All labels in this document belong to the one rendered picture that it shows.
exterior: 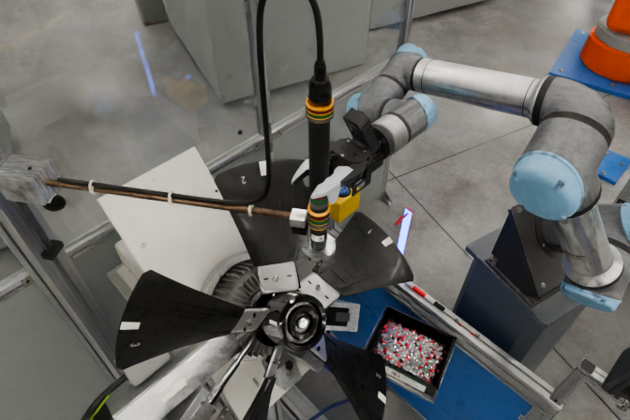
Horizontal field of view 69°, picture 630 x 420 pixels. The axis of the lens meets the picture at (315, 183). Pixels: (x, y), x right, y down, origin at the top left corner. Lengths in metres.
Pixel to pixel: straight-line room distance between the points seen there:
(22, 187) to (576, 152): 1.03
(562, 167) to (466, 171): 2.43
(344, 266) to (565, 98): 0.59
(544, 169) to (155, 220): 0.83
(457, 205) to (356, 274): 1.92
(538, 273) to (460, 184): 1.84
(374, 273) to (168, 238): 0.51
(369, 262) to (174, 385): 0.52
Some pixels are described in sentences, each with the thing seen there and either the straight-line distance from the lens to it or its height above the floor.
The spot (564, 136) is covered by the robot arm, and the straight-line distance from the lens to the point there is 0.86.
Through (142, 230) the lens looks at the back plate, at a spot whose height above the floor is 1.28.
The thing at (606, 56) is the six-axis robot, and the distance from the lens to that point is 4.54.
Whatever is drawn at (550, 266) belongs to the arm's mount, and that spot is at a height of 1.10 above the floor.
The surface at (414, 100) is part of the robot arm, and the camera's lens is 0.98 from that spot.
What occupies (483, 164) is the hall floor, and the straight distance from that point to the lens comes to 3.33.
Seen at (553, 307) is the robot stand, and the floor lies 1.00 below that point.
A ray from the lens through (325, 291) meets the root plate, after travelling 1.10.
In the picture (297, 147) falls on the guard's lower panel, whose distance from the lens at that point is 1.97.
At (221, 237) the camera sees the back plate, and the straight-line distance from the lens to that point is 1.21.
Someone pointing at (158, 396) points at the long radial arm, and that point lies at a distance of 1.11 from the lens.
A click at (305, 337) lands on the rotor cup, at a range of 1.02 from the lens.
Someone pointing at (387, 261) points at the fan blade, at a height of 1.16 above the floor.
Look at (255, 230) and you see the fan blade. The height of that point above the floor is 1.32.
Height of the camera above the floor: 2.12
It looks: 45 degrees down
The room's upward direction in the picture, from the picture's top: straight up
